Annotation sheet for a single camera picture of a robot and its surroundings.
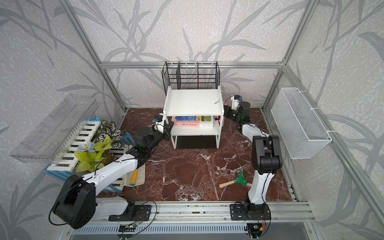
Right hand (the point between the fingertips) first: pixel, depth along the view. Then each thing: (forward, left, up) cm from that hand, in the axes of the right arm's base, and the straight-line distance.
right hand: (219, 105), depth 93 cm
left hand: (-16, +27, +3) cm, 32 cm away
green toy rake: (-39, -10, -21) cm, 46 cm away
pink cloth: (-18, 0, +7) cm, 20 cm away
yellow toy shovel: (-38, +50, -19) cm, 65 cm away
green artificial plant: (-34, +65, +3) cm, 73 cm away
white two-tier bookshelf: (-12, +15, +14) cm, 23 cm away
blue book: (-11, +21, +1) cm, 23 cm away
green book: (-12, +8, +1) cm, 14 cm away
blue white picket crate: (-42, +69, +6) cm, 81 cm away
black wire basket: (+24, +19, +6) cm, 31 cm away
